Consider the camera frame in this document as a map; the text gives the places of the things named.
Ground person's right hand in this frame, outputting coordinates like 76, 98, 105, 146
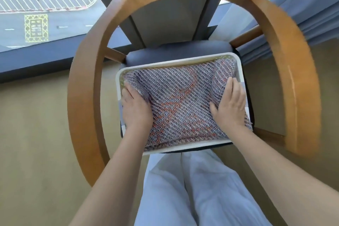
209, 77, 248, 131

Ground dark window frame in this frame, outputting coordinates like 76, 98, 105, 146
0, 0, 231, 84

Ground person's right forearm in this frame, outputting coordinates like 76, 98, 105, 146
225, 126, 339, 226

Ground person's left hand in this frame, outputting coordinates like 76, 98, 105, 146
121, 82, 154, 131

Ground white plastic basket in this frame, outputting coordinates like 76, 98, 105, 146
116, 52, 248, 156

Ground person's left forearm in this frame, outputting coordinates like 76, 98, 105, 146
68, 127, 153, 226

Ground purple and orange knit cloth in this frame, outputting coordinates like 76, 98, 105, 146
123, 58, 253, 152

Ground wooden armchair frame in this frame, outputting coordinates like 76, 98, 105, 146
67, 0, 322, 188

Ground white trousers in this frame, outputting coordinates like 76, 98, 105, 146
135, 150, 274, 226

